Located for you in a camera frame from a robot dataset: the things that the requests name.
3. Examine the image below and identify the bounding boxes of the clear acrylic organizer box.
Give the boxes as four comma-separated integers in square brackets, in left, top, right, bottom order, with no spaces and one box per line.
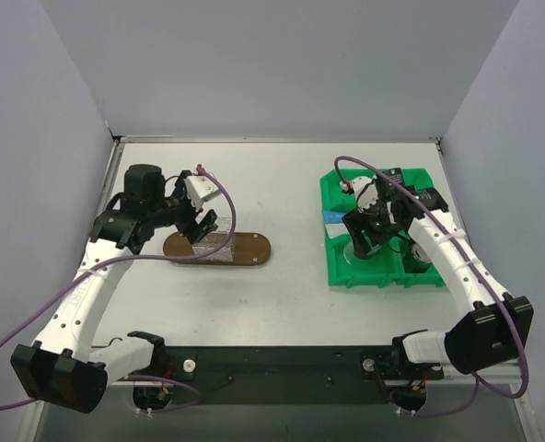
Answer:
[192,217,236,264]

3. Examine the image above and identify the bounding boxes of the clear plastic cup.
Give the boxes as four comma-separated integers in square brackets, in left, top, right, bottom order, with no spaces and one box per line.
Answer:
[342,242,382,266]

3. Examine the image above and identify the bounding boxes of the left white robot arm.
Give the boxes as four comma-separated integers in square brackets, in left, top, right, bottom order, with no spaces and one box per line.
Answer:
[10,164,221,413]

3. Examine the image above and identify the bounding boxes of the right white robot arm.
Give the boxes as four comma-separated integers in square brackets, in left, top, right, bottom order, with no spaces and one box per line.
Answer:
[340,169,534,374]

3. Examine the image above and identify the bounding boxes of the blue white toothpaste tube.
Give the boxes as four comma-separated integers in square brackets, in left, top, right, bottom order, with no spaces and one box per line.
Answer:
[321,210,348,239]

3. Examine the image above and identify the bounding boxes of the brown oval wooden tray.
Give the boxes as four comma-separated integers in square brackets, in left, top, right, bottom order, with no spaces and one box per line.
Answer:
[163,232,272,267]

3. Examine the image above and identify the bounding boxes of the green plastic divided bin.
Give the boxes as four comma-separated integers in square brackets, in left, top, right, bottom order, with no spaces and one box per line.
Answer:
[319,170,445,288]

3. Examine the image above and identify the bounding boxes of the black cylindrical cup in bin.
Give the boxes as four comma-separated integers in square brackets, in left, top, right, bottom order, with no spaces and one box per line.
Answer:
[406,243,432,273]

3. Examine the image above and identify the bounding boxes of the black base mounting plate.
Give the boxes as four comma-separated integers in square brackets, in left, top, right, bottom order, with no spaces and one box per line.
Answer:
[126,345,444,413]

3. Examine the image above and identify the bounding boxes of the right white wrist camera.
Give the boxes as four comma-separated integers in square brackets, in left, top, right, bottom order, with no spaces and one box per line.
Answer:
[340,176,379,215]

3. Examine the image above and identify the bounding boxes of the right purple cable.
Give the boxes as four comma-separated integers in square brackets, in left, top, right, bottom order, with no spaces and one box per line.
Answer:
[333,156,531,418]

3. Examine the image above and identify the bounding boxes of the purple cable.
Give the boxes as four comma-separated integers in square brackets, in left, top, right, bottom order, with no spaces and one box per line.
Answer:
[333,156,531,418]
[0,168,237,413]

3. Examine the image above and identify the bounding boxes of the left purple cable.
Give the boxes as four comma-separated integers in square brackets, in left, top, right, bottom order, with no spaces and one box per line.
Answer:
[0,168,237,413]

